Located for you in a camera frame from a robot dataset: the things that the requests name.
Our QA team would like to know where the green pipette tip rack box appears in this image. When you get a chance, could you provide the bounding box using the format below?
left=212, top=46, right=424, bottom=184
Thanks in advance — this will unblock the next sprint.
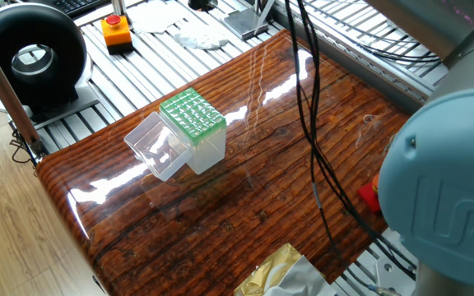
left=159, top=86, right=228, bottom=176

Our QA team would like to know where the clear plastic box lid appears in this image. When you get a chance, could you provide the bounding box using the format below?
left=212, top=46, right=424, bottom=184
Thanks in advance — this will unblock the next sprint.
left=123, top=111, right=193, bottom=183

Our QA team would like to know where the glossy wood-grain board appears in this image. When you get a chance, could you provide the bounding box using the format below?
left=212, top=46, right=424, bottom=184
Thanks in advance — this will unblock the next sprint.
left=35, top=28, right=411, bottom=296

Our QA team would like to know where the clear crumpled plastic bag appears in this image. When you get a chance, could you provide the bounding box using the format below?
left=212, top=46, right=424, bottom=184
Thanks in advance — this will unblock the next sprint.
left=174, top=23, right=230, bottom=51

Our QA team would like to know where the grey rectangular metal plate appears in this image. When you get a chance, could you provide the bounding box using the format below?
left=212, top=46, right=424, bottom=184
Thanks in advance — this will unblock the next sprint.
left=223, top=7, right=270, bottom=41

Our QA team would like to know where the gold tissue pack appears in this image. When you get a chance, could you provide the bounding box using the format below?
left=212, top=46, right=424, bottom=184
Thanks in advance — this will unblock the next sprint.
left=233, top=242, right=337, bottom=296

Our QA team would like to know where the red wooden peg toy base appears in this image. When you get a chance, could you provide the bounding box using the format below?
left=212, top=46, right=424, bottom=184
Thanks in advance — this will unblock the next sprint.
left=357, top=183, right=383, bottom=214

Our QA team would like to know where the white paper sheet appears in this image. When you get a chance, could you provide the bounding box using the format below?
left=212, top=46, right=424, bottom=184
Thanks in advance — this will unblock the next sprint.
left=128, top=0, right=188, bottom=35

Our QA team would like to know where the yellow emergency stop button box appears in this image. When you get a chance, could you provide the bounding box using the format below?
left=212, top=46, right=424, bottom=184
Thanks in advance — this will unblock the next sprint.
left=100, top=14, right=135, bottom=56

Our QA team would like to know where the black keyboard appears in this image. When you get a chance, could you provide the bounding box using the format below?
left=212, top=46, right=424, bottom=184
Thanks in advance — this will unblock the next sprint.
left=51, top=0, right=110, bottom=18

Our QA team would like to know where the brown metal pole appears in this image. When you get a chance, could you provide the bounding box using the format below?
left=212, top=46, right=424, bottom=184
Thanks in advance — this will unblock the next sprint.
left=0, top=23, right=45, bottom=158

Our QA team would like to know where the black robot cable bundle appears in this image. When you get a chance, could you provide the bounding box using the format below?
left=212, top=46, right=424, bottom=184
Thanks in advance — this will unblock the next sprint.
left=284, top=0, right=444, bottom=295

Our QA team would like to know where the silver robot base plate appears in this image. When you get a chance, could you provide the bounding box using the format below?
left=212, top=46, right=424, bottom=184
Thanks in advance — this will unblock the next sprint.
left=374, top=257, right=418, bottom=296

